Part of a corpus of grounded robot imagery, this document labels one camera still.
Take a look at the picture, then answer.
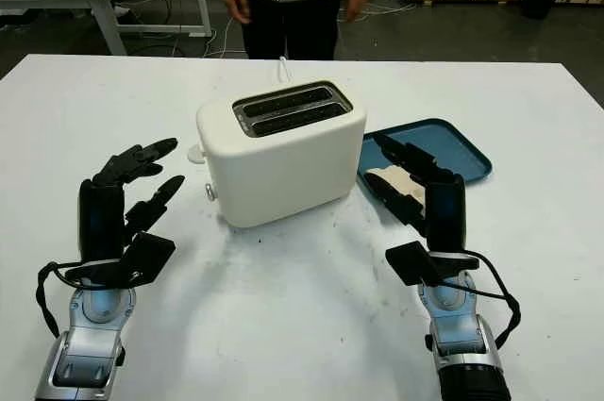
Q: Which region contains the white two-slot toaster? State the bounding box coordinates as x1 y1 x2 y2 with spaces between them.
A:
195 80 368 228

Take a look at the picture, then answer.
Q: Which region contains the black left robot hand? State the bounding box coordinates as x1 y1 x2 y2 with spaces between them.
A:
76 137 186 263

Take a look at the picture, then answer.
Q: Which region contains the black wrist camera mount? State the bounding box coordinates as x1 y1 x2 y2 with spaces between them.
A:
385 241 478 287
65 232 176 289

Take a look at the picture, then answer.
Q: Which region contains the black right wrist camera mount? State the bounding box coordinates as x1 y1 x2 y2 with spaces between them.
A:
385 241 478 287

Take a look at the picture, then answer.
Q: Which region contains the person's right hand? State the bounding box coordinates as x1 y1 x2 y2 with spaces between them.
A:
223 0 252 25

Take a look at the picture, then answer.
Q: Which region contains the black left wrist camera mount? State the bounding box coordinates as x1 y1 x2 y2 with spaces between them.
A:
65 232 176 289

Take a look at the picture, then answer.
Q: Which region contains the person's left hand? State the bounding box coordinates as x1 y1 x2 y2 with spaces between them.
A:
341 0 368 24

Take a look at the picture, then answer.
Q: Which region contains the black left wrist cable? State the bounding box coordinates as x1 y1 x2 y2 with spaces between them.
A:
36 260 98 339

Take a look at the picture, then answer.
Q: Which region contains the tangled white floor cable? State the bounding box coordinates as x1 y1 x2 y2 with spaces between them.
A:
361 0 417 21

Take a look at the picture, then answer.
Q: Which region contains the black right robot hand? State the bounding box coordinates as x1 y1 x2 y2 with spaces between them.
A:
365 132 469 254

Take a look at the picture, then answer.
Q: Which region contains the blue plastic tray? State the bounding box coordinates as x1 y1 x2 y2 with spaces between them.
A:
357 118 493 200

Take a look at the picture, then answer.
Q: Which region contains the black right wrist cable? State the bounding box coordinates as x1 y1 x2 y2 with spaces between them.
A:
424 254 523 342

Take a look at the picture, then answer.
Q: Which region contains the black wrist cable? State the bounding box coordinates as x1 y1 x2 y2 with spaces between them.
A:
36 260 98 339
424 254 523 342

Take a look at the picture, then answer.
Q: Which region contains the person in white jacket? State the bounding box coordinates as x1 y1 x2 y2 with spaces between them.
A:
214 0 373 61

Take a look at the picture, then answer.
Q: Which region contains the white bread slice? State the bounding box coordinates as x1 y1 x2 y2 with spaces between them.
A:
366 164 426 209

